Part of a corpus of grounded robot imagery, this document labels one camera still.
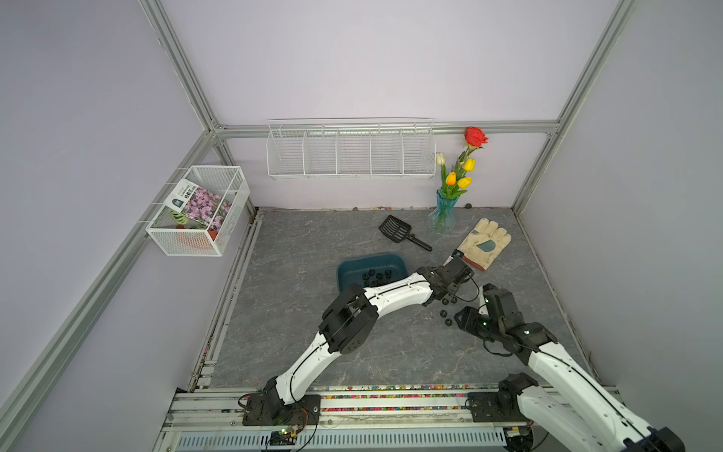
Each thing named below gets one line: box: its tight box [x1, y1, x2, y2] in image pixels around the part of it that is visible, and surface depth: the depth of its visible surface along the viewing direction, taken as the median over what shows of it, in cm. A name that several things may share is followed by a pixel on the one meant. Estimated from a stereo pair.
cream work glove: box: [456, 217, 513, 273], surface depth 111 cm
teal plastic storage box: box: [337, 254, 409, 292], surface depth 103 cm
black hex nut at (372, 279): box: [362, 268, 392, 288], surface depth 101 cm
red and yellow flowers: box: [435, 126, 489, 200], surface depth 94 cm
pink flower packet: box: [162, 178, 232, 232], surface depth 75 cm
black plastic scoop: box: [378, 214, 434, 252], surface depth 115 cm
